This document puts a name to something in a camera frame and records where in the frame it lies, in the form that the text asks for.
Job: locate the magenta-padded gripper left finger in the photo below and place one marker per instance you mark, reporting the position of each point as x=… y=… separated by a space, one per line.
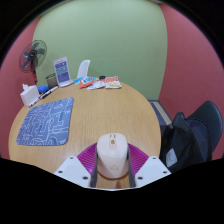
x=74 y=168

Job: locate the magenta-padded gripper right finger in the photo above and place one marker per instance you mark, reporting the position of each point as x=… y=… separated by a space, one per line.
x=151 y=168

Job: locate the beige computer mouse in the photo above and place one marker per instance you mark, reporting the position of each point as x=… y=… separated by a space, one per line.
x=112 y=155

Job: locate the blue patterned mouse pad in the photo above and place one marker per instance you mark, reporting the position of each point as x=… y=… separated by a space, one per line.
x=45 y=121

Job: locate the white red-capped marker pen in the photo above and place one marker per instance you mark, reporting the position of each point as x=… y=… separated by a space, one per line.
x=35 y=101

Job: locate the black office chair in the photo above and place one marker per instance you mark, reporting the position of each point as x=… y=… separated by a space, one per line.
x=210 y=116

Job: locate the black marker pen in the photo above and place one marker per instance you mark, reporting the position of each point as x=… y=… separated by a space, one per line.
x=49 y=92

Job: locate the blue whiteboard eraser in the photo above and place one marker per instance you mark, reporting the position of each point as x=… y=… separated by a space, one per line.
x=43 y=89

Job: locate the white tissue box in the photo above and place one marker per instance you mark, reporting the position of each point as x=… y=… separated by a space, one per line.
x=29 y=95

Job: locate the blue snack packet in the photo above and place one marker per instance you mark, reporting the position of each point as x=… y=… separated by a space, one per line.
x=76 y=81

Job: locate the dark mesh pen cup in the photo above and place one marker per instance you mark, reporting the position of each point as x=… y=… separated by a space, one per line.
x=51 y=81

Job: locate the yellow orange snack packet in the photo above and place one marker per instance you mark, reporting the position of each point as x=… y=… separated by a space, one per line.
x=113 y=82

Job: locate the small black object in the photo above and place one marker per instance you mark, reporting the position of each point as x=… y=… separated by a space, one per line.
x=102 y=77

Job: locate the white plastic chair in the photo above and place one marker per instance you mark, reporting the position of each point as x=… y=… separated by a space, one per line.
x=83 y=68

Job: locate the black standing fan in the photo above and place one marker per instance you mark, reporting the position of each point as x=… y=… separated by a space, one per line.
x=32 y=55

